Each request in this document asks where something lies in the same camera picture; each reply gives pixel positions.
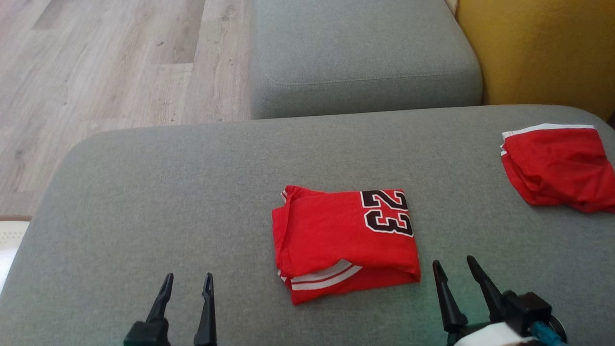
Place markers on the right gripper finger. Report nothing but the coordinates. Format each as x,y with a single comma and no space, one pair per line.
449,302
487,293

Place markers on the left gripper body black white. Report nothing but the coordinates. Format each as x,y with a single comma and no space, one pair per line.
149,334

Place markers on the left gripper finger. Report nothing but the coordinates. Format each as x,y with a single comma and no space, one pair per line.
207,317
162,300

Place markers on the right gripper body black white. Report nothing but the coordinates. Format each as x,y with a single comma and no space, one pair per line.
519,312

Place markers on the red basketball jersey number 23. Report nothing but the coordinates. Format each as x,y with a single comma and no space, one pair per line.
331,235

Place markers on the red shorts white trim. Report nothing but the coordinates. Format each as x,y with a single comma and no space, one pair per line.
557,168

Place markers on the large grey sofa seat cushion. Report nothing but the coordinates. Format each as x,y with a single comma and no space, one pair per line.
192,202

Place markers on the white floor rug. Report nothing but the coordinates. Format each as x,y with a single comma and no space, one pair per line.
10,250

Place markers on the yellow sofa backrest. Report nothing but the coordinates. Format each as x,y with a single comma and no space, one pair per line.
543,48

